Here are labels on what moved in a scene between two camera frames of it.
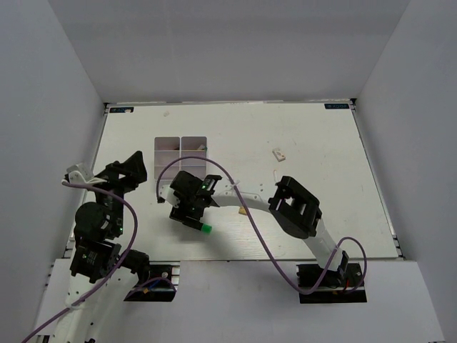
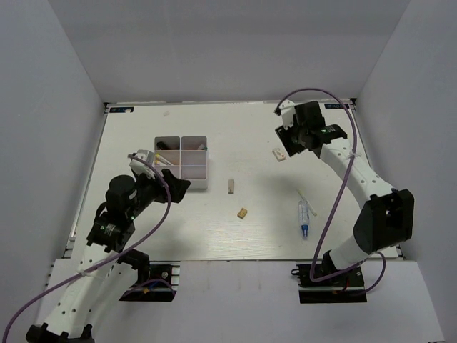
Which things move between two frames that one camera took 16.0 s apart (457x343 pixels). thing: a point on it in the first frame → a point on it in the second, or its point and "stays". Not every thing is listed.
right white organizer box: x=194 y=146 stays
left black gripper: x=133 y=167 → x=178 y=186
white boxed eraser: x=279 y=156 stays
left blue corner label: x=121 y=109 stays
